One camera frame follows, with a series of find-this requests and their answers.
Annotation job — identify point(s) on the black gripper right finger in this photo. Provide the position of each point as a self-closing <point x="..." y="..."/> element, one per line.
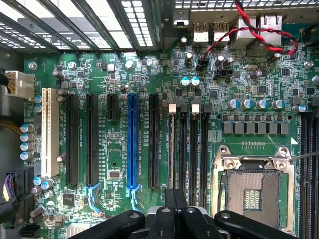
<point x="181" y="199"/>

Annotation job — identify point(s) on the white power plug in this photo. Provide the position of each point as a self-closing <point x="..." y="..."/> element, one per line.
<point x="22" y="84"/>

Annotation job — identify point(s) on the silver network port block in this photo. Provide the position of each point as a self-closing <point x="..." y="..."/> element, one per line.
<point x="271" y="25"/>

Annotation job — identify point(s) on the white expansion slot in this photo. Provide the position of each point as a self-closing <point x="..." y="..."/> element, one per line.
<point x="50" y="132"/>

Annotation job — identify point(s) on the silver stacked port block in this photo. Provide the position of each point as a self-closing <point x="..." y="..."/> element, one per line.
<point x="245" y="37"/>

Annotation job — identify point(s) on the silver USB port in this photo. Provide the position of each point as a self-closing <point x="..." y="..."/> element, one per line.
<point x="201" y="32"/>
<point x="221" y="32"/>

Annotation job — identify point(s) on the open grey PC case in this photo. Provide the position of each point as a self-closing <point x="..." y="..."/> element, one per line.
<point x="169" y="15"/>

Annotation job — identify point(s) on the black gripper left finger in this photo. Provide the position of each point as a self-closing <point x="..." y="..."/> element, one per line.
<point x="170" y="199"/>

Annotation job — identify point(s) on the small silver heatsink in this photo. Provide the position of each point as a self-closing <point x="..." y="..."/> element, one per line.
<point x="78" y="231"/>

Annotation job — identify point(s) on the green motherboard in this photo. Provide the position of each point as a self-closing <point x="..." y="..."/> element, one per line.
<point x="119" y="74"/>

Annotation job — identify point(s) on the CPU socket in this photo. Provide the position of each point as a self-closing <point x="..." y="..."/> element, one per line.
<point x="249" y="186"/>

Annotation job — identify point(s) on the long black expansion slot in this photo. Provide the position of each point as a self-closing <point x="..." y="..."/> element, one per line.
<point x="72" y="139"/>
<point x="91" y="139"/>
<point x="154" y="139"/>

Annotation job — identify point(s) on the blue expansion slot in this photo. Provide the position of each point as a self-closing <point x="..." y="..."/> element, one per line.
<point x="132" y="139"/>

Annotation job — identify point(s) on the short black expansion slot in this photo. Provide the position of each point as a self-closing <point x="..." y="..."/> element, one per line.
<point x="112" y="107"/>

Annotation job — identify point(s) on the thin metal locking lever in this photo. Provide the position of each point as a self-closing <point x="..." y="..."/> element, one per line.
<point x="306" y="156"/>

